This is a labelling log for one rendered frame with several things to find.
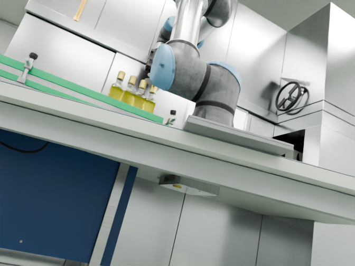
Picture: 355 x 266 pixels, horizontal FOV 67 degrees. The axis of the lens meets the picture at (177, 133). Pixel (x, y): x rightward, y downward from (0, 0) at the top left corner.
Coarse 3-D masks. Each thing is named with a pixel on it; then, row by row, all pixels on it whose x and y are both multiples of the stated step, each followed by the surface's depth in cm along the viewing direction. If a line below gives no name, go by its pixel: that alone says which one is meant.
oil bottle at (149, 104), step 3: (150, 96) 135; (147, 99) 132; (150, 99) 133; (153, 99) 134; (144, 102) 132; (147, 102) 132; (150, 102) 132; (153, 102) 133; (144, 105) 131; (147, 105) 132; (150, 105) 132; (153, 105) 133; (144, 108) 131; (147, 108) 131; (150, 108) 132; (153, 108) 132; (147, 111) 131; (150, 111) 131; (153, 111) 132
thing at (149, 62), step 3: (153, 51) 140; (150, 54) 141; (153, 54) 140; (150, 57) 137; (153, 57) 140; (147, 60) 138; (150, 60) 137; (147, 63) 136; (150, 63) 137; (147, 66) 137; (150, 66) 136; (144, 69) 142; (147, 69) 139; (150, 69) 140
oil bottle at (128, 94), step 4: (124, 88) 129; (128, 88) 129; (124, 92) 128; (128, 92) 129; (132, 92) 129; (124, 96) 127; (128, 96) 128; (132, 96) 129; (120, 100) 126; (124, 100) 127; (128, 100) 128; (132, 100) 129
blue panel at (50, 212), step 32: (0, 160) 93; (32, 160) 97; (64, 160) 102; (96, 160) 106; (0, 192) 91; (32, 192) 95; (64, 192) 100; (96, 192) 104; (128, 192) 109; (0, 224) 90; (32, 224) 93; (64, 224) 97; (96, 224) 102; (64, 256) 96
